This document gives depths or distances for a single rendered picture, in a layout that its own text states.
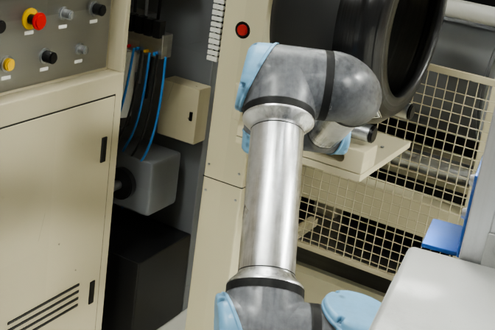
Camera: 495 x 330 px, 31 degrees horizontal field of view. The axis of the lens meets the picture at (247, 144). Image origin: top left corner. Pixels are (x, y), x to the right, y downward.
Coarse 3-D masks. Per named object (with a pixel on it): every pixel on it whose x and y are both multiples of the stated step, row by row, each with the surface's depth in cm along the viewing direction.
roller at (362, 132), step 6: (360, 126) 217; (366, 126) 217; (372, 126) 217; (354, 132) 217; (360, 132) 217; (366, 132) 216; (372, 132) 216; (360, 138) 218; (366, 138) 216; (372, 138) 217
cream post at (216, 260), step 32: (256, 0) 231; (224, 32) 238; (256, 32) 233; (224, 64) 241; (224, 96) 243; (224, 128) 246; (224, 160) 248; (224, 192) 251; (224, 224) 253; (224, 256) 256; (192, 288) 264; (224, 288) 258; (192, 320) 267
